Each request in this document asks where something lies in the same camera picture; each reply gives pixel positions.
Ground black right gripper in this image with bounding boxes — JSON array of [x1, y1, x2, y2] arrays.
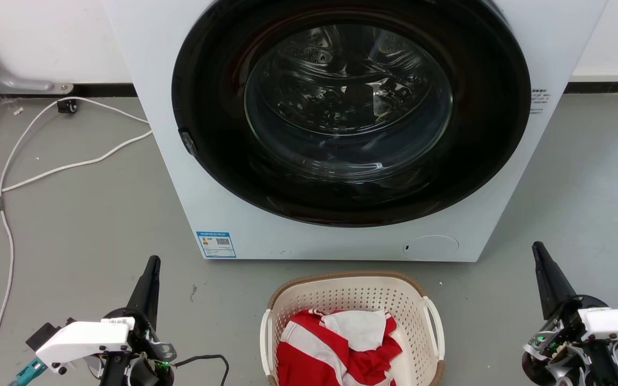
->
[[521, 241, 618, 386]]

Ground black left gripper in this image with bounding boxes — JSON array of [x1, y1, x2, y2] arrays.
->
[[100, 256, 177, 386]]

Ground black printed text label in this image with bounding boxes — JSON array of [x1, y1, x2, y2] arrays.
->
[[530, 89, 551, 115]]

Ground black round washer door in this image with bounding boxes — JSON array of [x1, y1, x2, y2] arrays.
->
[[172, 0, 532, 227]]

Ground plain white garment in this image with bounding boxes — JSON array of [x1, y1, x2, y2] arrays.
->
[[322, 309, 387, 352]]

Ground white power cable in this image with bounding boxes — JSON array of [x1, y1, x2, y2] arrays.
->
[[0, 130, 153, 205], [0, 96, 150, 386]]

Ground red white striped garment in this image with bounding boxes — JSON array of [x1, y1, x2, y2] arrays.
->
[[277, 309, 402, 386]]

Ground blue energy label sticker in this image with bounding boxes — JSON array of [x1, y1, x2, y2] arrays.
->
[[196, 231, 237, 259]]

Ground round white filter cover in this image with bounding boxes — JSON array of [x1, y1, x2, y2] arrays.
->
[[402, 235, 459, 262]]

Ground thin black left gripper cable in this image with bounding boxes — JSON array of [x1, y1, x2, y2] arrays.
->
[[172, 354, 230, 386]]

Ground white front-load washing machine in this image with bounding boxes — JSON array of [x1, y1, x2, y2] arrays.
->
[[102, 0, 608, 263]]

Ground cream perforated laundry basket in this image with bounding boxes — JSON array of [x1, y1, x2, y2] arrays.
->
[[260, 271, 445, 386]]

